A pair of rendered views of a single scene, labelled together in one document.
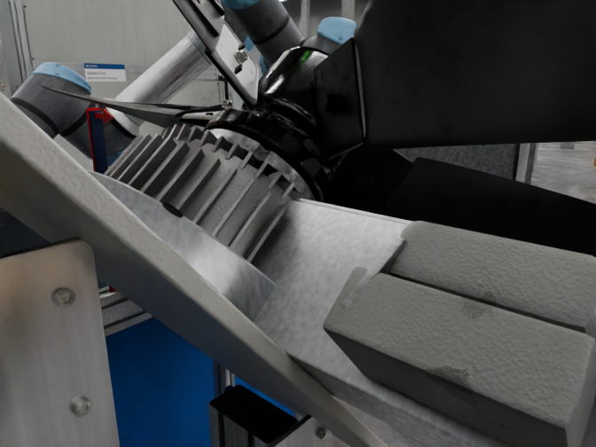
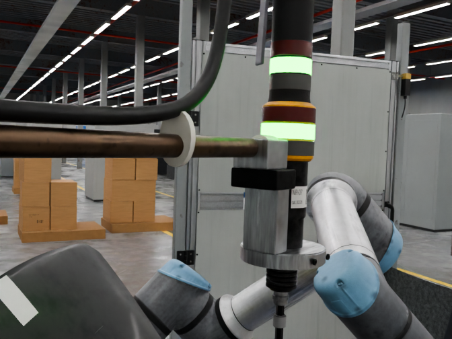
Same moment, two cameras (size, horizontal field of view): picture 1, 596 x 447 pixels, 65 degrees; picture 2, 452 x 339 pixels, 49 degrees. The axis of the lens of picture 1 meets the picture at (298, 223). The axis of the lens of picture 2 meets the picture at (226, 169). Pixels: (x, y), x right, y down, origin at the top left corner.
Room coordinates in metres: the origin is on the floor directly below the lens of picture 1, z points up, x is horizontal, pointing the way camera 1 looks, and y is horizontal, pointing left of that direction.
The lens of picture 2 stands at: (0.19, -0.08, 1.55)
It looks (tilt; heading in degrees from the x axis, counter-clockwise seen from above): 3 degrees down; 29
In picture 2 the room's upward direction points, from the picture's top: 2 degrees clockwise
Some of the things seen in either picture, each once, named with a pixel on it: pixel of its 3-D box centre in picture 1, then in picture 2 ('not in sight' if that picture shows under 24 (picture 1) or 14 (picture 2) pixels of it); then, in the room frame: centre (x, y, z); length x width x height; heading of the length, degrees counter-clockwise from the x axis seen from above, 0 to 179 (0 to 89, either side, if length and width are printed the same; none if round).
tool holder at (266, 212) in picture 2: not in sight; (278, 201); (0.56, 0.08, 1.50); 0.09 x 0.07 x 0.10; 174
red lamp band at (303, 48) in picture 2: not in sight; (291, 51); (0.57, 0.08, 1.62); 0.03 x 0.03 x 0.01
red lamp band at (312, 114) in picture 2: not in sight; (288, 115); (0.57, 0.08, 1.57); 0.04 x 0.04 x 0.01
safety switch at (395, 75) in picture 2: not in sight; (399, 95); (2.86, 0.42, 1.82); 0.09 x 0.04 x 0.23; 139
